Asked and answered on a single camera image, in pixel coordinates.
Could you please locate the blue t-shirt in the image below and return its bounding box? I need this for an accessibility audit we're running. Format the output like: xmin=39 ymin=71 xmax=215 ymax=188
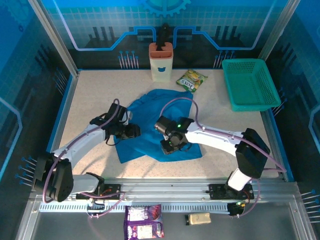
xmin=113 ymin=88 xmax=203 ymax=164

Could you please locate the green yellow candy bag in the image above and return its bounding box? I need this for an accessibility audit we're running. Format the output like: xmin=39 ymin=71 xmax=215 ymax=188
xmin=176 ymin=69 xmax=209 ymax=94

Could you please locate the cream knife block orange top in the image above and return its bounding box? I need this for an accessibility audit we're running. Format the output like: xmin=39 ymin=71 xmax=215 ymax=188
xmin=148 ymin=41 xmax=174 ymax=83

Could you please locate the beige sponge block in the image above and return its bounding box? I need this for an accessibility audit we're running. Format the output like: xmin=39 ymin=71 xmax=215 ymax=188
xmin=184 ymin=212 xmax=212 ymax=226

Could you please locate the small black controller board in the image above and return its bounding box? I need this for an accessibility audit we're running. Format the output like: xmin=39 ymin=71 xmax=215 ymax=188
xmin=86 ymin=199 xmax=106 ymax=211
xmin=226 ymin=201 xmax=247 ymax=216

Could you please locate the purple snack bag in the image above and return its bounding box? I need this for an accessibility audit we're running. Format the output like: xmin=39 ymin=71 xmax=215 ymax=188
xmin=123 ymin=204 xmax=165 ymax=240

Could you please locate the teal plastic basket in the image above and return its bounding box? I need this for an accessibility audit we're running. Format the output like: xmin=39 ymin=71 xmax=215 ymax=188
xmin=221 ymin=58 xmax=282 ymax=112

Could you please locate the aluminium mounting rail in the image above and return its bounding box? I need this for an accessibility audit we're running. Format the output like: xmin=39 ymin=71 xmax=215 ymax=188
xmin=29 ymin=177 xmax=300 ymax=201

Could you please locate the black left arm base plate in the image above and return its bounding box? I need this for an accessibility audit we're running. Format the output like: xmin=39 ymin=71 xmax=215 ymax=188
xmin=75 ymin=183 xmax=122 ymax=201

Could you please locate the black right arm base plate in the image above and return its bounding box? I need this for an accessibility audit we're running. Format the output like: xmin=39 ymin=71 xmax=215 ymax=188
xmin=208 ymin=183 xmax=255 ymax=201

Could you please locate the slotted grey cable duct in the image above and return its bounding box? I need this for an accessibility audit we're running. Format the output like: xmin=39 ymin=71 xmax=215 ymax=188
xmin=38 ymin=202 xmax=232 ymax=214

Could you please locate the black knife handle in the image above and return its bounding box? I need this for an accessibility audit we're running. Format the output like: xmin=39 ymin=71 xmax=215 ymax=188
xmin=156 ymin=24 xmax=168 ymax=50
xmin=161 ymin=22 xmax=172 ymax=51

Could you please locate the aluminium frame post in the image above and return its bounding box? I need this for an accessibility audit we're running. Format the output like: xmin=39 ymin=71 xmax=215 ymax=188
xmin=257 ymin=0 xmax=302 ymax=61
xmin=27 ymin=0 xmax=81 ymax=77

